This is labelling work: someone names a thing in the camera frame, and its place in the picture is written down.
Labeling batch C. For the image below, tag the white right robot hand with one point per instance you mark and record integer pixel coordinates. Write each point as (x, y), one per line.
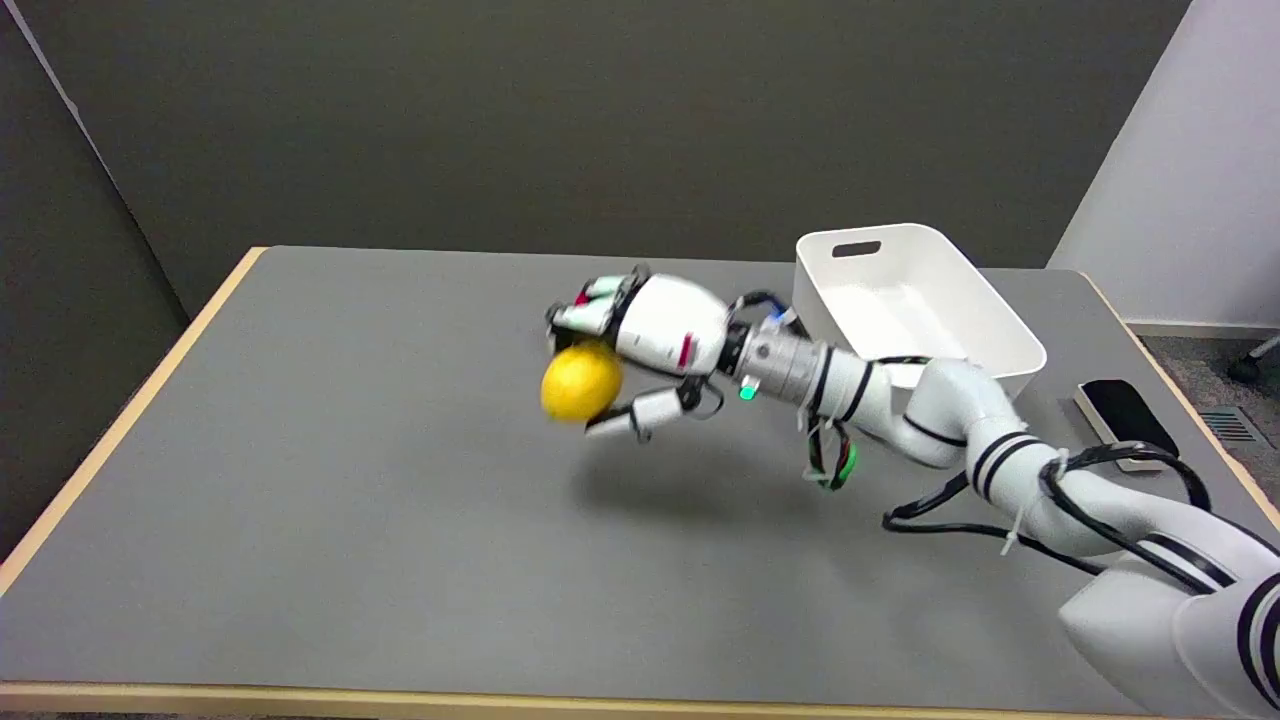
(668, 320)

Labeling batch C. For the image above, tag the yellow lemon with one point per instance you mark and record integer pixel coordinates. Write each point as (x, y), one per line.
(580, 382)

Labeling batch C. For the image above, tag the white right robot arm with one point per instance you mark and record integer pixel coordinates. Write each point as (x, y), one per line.
(1000, 440)

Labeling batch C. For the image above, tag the white plastic box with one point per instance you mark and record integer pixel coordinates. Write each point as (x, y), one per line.
(910, 300)

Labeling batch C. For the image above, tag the black foot pedal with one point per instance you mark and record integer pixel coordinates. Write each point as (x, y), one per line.
(1125, 415)

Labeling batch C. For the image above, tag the floor vent grille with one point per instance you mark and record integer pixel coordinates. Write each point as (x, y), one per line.
(1228, 426)

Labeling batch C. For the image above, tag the office chair caster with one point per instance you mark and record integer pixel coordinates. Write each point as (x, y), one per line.
(1252, 364)

